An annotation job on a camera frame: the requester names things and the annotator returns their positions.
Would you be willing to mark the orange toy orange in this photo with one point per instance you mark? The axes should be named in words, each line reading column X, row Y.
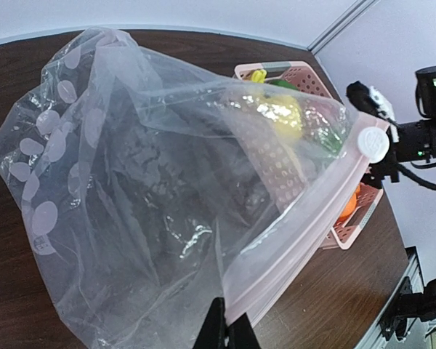
column 349, row 208

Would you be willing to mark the front aluminium rail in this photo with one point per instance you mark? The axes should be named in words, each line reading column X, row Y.
column 415, row 329

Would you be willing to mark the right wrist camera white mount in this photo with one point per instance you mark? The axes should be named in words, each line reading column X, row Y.
column 369, row 100

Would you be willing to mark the clear zip top bag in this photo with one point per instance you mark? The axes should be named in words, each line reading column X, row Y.
column 149, row 187

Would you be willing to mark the yellow toy banana bunch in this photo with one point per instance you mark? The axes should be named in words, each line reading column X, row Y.
column 258, row 76

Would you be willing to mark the right aluminium frame post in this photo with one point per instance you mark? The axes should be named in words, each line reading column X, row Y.
column 347, row 18

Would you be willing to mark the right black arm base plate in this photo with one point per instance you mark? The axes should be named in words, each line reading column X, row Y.
column 418, row 305

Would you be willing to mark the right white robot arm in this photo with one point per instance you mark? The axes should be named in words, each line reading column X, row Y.
column 413, row 142

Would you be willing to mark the yellow toy pear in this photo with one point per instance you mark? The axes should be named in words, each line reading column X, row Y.
column 284, row 113

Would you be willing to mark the pink perforated plastic basket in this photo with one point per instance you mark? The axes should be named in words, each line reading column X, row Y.
column 302, row 76

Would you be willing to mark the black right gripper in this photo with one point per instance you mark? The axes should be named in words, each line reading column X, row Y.
column 387, row 167

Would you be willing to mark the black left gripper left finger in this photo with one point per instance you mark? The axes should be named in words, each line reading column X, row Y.
column 213, row 331

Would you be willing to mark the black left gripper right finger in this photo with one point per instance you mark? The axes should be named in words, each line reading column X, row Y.
column 241, row 334

